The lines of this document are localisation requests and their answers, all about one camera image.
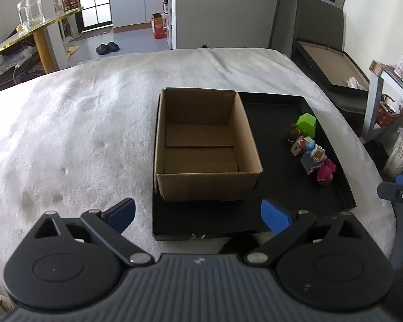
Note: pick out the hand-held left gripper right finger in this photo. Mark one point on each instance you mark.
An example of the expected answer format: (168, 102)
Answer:
(275, 216)

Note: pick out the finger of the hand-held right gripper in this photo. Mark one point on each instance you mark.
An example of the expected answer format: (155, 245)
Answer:
(401, 193)

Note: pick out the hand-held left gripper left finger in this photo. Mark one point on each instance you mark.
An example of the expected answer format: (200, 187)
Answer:
(121, 213)

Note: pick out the black shallow tray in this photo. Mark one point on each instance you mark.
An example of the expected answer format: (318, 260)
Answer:
(282, 187)

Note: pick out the grey cube toy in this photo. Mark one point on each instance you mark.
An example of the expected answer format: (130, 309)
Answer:
(311, 165)

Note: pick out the magenta figurine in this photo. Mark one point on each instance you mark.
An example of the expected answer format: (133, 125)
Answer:
(325, 172)

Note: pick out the white charger plug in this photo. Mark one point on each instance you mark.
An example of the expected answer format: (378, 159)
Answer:
(295, 150)

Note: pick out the brown cardboard box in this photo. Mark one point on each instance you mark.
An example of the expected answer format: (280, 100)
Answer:
(201, 187)

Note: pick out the blue-haired figurine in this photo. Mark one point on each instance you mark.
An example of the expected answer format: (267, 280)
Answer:
(308, 144)

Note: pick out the brown figurine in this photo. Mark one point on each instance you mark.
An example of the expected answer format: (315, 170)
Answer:
(293, 134)

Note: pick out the green block toy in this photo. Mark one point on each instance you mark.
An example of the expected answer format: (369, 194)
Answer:
(307, 124)

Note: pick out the white plastic bag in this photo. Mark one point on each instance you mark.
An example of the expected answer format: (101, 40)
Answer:
(402, 152)

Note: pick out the red basket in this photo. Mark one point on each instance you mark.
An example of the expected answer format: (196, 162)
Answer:
(388, 111)

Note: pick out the white fluffy blanket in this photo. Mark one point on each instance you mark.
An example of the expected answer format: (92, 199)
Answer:
(87, 124)

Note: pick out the grey side table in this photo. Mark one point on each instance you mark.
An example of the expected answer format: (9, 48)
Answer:
(386, 80)

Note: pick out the black framed cardboard panel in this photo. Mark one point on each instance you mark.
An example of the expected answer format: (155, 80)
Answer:
(332, 67)

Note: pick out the black slipper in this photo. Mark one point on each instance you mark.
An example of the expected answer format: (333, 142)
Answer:
(113, 46)
(102, 49)

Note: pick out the yellow slipper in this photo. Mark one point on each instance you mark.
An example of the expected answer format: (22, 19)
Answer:
(72, 49)

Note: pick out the white power strip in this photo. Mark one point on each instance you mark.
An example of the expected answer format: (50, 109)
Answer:
(10, 59)

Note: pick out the orange cardboard box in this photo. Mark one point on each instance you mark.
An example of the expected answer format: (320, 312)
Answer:
(158, 25)

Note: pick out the gold round side table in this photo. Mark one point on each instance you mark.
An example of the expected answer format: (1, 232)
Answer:
(40, 37)

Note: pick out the white cabinet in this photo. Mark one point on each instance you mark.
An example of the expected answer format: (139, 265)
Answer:
(139, 1)

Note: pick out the dark spray bottle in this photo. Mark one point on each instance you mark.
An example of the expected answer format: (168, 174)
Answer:
(165, 4)

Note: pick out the clear glass jar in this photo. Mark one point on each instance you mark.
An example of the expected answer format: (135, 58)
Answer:
(29, 10)

